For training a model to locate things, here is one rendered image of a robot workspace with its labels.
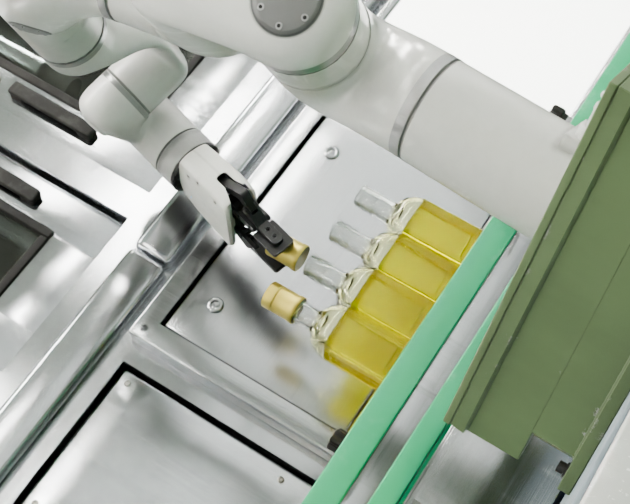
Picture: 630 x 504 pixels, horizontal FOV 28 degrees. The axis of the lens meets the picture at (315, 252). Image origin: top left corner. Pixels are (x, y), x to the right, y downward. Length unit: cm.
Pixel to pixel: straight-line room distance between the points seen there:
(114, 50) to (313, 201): 41
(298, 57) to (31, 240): 86
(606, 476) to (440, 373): 67
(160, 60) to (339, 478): 56
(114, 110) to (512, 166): 67
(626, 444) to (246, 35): 46
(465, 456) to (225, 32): 51
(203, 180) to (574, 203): 79
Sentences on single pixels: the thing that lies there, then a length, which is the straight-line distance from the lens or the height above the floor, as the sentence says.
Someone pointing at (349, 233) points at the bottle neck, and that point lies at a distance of 153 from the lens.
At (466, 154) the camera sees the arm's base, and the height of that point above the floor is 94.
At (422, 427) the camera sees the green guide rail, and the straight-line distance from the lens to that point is 129.
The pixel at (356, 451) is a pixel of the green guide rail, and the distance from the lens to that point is 128.
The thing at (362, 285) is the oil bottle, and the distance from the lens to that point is 147.
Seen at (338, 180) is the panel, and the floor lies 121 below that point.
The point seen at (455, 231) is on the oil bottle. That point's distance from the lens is 152.
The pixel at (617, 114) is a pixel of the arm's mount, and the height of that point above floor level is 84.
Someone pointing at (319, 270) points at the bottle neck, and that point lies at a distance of 150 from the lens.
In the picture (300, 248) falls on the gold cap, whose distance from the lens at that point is 151.
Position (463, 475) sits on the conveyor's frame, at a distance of 126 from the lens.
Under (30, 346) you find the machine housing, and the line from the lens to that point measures 167.
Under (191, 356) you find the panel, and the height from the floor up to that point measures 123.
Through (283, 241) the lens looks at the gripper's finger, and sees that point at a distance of 150.
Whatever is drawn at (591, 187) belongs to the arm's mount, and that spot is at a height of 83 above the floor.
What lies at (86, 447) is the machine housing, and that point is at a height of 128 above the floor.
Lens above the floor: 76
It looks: 15 degrees up
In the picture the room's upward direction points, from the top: 60 degrees counter-clockwise
